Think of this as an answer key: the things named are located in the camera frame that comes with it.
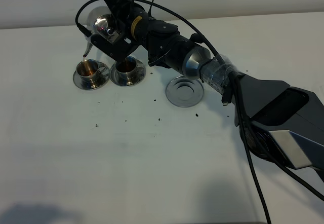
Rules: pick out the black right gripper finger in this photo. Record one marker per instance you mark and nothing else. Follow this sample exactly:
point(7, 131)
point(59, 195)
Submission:
point(121, 11)
point(118, 51)

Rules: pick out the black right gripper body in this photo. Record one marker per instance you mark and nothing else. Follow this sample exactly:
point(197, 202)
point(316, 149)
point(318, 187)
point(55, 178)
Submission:
point(165, 45)

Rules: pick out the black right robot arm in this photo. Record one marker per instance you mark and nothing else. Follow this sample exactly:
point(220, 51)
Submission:
point(277, 122)

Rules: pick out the right stainless steel teacup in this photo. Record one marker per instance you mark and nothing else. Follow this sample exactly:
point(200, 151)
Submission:
point(128, 68)

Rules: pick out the stainless steel teacup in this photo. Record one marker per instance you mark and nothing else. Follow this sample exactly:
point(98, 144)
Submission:
point(90, 69)
point(128, 68)

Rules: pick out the left stainless steel saucer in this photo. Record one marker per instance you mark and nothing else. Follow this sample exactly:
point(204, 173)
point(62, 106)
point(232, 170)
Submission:
point(90, 84)

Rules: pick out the right stainless steel saucer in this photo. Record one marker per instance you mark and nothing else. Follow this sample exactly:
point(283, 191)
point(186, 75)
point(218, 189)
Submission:
point(126, 82)

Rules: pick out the left stainless steel teacup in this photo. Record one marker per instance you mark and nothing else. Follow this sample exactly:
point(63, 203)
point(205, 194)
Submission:
point(90, 69)

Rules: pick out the stainless steel teapot saucer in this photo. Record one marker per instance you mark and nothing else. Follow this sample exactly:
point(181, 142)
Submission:
point(183, 92)

